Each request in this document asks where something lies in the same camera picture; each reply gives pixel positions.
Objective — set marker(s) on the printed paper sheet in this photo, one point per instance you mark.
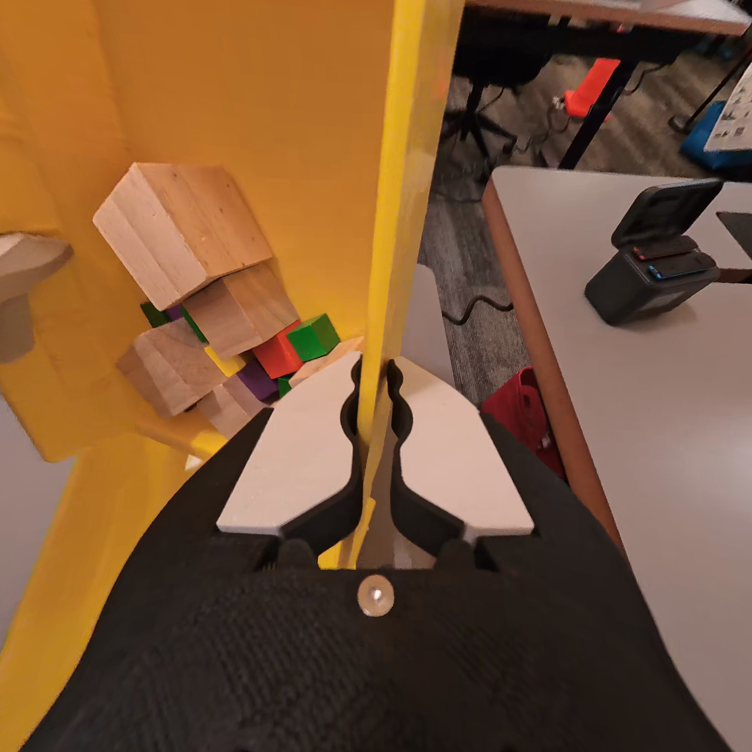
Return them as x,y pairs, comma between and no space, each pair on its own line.
734,117

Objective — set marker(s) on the black office chair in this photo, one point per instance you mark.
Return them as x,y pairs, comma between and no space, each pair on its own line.
499,64

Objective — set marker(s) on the black flat device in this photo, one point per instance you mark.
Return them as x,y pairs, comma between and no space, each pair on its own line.
739,232

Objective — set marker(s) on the orange chair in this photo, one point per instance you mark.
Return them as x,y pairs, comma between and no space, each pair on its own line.
593,88

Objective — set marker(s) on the yellow plastic box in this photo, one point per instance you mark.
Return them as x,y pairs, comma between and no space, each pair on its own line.
235,88

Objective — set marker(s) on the red bag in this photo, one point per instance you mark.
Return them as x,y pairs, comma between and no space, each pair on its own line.
517,405

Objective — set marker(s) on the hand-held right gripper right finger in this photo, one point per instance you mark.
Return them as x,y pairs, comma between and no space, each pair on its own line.
458,458

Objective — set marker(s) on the blue bin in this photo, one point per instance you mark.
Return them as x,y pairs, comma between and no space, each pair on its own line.
699,141

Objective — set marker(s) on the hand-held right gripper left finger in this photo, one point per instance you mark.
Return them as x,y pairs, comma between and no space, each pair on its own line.
294,452

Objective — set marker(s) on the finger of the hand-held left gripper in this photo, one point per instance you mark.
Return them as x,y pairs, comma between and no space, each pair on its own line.
23,258

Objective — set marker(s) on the wooden desk with black legs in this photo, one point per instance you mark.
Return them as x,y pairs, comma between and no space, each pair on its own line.
587,10

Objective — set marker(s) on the black charging case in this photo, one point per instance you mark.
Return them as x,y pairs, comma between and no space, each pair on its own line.
634,294

